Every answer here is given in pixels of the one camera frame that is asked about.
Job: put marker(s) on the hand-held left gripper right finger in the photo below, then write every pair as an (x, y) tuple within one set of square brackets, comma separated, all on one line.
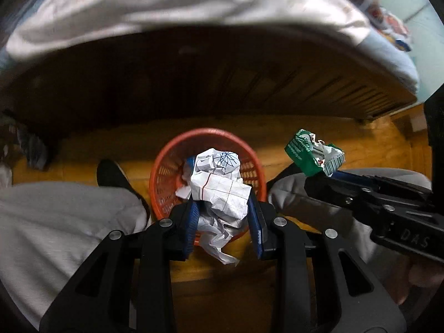
[(255, 229)]

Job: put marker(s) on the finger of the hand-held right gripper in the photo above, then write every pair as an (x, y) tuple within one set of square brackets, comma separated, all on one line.
[(347, 201), (357, 179)]

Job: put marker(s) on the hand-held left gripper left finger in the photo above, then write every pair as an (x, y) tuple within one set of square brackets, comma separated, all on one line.
[(190, 229)]

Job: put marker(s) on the lined white paper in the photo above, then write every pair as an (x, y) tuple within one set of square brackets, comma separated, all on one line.
[(222, 194)]

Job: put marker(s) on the green wrapper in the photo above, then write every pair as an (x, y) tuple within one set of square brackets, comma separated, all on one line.
[(301, 149)]

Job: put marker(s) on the red plastic basket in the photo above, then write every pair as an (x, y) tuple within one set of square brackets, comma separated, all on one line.
[(166, 166)]

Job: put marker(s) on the person's right hand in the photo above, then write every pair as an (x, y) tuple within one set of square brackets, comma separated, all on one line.
[(419, 277)]

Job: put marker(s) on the person's right grey trouser leg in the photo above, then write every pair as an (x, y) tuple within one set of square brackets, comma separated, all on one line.
[(295, 197)]

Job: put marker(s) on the person's grey trouser leg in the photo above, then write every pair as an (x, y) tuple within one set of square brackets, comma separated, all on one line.
[(295, 197), (52, 232)]

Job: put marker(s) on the person's left black shoe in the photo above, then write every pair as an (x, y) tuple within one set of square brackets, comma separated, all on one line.
[(114, 180)]

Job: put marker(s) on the bed with white sheet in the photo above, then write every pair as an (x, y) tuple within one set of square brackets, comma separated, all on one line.
[(392, 59)]

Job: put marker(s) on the person's left grey trouser leg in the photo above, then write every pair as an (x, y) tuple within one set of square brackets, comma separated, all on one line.
[(52, 232)]

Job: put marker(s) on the light green wardrobe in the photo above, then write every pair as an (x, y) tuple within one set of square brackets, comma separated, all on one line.
[(419, 7)]

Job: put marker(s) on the white printed cloth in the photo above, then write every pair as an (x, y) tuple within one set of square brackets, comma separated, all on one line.
[(173, 0)]

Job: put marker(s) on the wooden bed frame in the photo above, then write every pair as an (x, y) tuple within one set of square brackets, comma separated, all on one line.
[(208, 83)]

